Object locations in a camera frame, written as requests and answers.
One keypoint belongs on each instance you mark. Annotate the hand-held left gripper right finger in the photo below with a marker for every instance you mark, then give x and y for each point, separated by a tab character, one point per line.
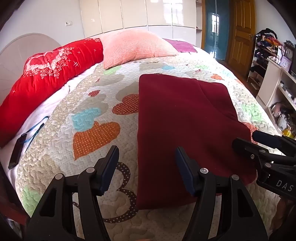
185	171

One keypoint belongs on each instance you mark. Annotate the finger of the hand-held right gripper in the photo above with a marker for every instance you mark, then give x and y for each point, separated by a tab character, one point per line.
245	147
266	138

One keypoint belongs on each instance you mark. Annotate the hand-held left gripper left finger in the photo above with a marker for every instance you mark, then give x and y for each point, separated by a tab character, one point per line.
108	171

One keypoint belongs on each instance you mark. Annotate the dark red garment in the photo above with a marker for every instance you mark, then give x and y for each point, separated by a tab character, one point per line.
180	120

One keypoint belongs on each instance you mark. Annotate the pile of clothes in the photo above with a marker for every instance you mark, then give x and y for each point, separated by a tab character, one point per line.
268	38

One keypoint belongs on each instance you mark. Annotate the yellow object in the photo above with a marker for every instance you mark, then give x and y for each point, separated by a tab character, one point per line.
288	132

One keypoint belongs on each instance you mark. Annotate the white shelf cabinet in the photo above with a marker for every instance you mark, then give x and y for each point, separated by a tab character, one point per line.
270	81

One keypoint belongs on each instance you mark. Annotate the heart-patterned quilted bedspread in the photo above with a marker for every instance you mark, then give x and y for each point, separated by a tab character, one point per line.
92	111

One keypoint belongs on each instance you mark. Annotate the dark storage rack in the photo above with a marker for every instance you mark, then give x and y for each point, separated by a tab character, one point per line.
259	67

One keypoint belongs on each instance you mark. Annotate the purple clock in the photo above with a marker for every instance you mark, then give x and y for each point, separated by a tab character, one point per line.
286	63

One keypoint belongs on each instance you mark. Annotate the white bedsheet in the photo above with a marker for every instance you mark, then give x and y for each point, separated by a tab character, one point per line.
46	109

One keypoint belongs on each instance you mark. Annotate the dark ornate clock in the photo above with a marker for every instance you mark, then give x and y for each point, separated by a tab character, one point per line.
289	52

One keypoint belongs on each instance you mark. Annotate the black device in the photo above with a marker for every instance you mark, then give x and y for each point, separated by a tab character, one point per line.
16	151

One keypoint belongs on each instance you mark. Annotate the wooden door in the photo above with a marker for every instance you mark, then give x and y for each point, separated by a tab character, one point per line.
241	34

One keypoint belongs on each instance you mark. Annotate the red floral comforter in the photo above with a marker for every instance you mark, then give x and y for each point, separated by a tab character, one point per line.
46	76

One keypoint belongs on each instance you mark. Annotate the blue door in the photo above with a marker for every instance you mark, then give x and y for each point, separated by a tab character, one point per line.
216	30

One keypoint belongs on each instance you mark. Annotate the purple cloth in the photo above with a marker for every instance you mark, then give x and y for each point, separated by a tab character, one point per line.
181	45

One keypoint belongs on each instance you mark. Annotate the pink pillow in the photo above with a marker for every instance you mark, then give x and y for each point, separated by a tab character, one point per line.
134	47

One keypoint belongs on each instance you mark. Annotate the white headboard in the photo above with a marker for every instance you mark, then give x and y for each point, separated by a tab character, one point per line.
13	53

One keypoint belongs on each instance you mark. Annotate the white wardrobe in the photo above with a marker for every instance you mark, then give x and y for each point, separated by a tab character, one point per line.
138	16

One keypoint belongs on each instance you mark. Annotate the wall socket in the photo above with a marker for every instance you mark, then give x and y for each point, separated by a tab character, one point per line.
69	23

